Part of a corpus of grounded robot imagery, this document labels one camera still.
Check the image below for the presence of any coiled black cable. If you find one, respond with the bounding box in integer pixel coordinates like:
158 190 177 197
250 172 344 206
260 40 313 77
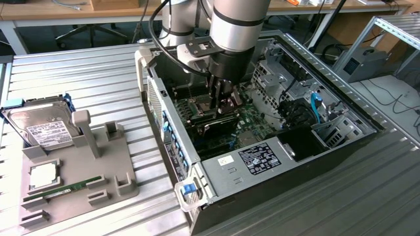
322 44 344 62

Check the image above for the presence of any grey cable with connector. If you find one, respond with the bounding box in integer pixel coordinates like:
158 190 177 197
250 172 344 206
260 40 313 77
50 0 88 11

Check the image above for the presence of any silver disk bay cage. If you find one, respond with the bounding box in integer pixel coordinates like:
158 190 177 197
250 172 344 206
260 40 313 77
250 39 332 116

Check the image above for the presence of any hard disk with blue frame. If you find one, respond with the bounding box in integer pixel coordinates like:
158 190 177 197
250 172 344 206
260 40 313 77
0 93 81 151

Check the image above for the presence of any wooden desk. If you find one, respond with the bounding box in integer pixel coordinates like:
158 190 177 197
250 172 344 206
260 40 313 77
0 0 414 56

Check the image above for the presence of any green graphics card black shroud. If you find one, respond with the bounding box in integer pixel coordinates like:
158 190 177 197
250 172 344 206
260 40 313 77
194 117 240 138

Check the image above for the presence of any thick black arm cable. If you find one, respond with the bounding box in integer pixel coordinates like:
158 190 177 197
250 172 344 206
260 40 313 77
148 0 210 74

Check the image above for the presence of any black office chair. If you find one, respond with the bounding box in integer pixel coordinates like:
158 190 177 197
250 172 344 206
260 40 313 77
270 14 300 31
53 23 129 49

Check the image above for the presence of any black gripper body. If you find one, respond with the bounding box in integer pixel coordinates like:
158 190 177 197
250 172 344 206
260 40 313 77
206 50 253 84

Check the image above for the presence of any thin cable with silver plug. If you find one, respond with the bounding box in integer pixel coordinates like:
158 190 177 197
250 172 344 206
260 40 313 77
132 0 156 45

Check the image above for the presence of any silver power supply with label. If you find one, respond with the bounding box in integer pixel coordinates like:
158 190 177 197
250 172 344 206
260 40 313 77
198 136 296 199

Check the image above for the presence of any aluminium profile frame table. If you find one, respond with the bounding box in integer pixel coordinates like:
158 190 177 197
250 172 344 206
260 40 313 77
330 14 420 84

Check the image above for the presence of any black tripod pole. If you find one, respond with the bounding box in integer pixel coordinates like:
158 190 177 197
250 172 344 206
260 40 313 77
306 0 346 54

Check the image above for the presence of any open black PC case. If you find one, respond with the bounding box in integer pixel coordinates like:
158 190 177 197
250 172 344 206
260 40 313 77
133 29 388 236

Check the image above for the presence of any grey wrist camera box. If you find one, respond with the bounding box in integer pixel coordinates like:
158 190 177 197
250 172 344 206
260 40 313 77
176 41 225 74

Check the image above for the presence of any green RAM stick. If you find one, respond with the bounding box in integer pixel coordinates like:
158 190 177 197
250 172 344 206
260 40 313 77
22 176 102 203

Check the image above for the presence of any grey parts rack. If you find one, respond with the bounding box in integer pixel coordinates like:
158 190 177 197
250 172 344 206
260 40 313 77
18 109 141 231

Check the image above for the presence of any green motherboard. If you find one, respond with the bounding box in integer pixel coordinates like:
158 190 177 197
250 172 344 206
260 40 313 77
172 81 280 160

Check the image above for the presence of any grey metal box with handle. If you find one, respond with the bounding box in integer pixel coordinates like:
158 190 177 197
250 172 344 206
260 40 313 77
340 48 389 84

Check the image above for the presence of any brown cardboard box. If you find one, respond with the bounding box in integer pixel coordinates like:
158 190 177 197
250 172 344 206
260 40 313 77
88 0 138 12

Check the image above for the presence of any black wire bundle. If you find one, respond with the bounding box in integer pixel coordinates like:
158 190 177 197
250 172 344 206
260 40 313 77
277 98 314 129

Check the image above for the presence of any blue wire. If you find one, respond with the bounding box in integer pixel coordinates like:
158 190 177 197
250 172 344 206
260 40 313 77
308 90 325 123

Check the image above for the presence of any silver CPU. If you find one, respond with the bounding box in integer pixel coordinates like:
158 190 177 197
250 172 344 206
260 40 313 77
28 163 60 189

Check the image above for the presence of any black cable with plug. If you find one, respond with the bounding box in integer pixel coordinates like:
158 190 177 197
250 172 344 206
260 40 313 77
358 80 420 115

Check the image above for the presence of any CPU socket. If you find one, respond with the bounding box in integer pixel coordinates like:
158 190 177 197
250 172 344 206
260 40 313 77
190 97 213 116

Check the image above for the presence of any silver chipset heatsink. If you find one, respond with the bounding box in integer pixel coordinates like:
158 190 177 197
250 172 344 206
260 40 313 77
236 131 260 147

